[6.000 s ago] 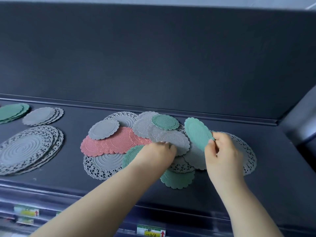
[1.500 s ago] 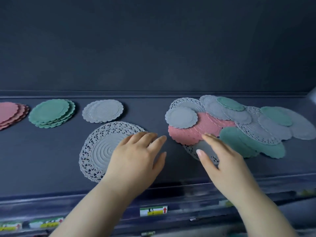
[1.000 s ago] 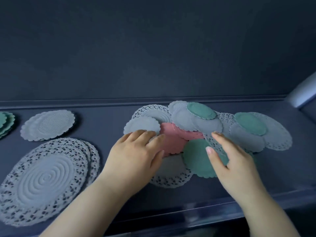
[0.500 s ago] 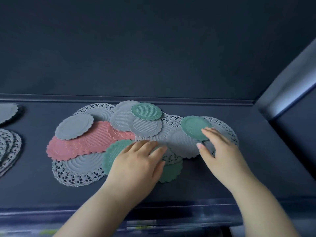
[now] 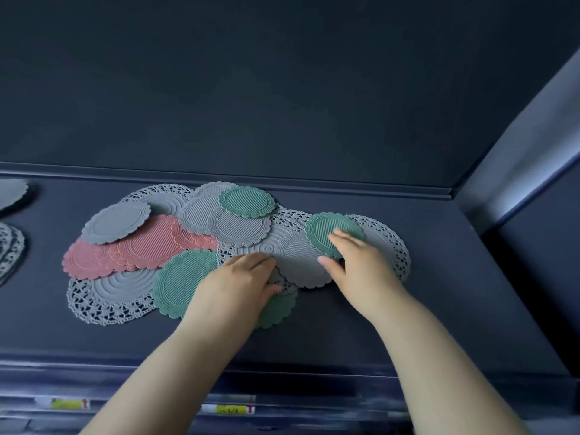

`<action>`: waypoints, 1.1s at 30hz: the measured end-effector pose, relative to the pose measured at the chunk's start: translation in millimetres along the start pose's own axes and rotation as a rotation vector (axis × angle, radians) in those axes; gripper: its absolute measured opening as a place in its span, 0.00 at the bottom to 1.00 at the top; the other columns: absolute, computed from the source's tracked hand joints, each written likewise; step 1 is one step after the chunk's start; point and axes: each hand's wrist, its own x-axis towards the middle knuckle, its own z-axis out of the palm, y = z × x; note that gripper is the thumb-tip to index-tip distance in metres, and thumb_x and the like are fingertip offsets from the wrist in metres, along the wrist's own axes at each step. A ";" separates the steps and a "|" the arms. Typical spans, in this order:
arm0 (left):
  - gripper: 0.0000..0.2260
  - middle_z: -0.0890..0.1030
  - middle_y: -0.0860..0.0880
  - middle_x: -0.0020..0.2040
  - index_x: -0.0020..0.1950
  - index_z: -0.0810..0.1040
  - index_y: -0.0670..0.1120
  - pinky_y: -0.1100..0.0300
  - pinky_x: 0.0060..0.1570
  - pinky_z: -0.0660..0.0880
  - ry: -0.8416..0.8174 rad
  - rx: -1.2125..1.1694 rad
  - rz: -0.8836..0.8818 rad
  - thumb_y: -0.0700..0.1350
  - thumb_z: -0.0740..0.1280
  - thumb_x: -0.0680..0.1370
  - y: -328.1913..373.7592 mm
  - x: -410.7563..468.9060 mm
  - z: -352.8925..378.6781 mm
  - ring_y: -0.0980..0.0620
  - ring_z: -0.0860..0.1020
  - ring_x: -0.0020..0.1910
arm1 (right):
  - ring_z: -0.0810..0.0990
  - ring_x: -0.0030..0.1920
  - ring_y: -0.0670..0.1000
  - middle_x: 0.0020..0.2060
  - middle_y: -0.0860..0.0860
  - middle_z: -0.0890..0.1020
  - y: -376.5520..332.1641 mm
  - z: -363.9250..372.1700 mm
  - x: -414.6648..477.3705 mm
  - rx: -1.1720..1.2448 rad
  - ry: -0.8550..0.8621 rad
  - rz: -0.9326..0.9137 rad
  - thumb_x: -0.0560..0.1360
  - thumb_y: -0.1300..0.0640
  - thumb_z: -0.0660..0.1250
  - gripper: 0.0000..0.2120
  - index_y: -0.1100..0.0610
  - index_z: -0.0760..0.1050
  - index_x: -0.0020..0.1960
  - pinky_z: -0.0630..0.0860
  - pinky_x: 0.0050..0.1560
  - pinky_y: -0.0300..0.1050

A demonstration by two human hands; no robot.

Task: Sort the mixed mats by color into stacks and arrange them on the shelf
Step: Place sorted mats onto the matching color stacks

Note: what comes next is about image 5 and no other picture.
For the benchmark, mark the person's right hand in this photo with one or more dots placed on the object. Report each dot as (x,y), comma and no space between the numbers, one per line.
(367,285)

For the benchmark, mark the person's left hand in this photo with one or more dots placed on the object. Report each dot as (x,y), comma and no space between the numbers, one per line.
(231,303)

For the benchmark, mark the mixed pile of coasters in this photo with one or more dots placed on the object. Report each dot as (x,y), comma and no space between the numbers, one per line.
(149,244)

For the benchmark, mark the person's left forearm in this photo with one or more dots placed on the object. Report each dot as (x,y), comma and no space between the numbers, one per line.
(167,385)

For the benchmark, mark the person's right forearm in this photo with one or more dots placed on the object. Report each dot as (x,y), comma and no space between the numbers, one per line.
(444,380)

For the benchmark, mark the dark blue shelf board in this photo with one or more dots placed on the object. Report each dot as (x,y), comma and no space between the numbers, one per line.
(453,289)

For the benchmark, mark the green yellow shelf label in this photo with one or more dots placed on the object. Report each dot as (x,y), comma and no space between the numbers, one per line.
(63,403)
(229,408)

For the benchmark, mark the dark blue shelving unit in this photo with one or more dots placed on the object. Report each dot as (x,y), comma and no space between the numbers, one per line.
(543,267)

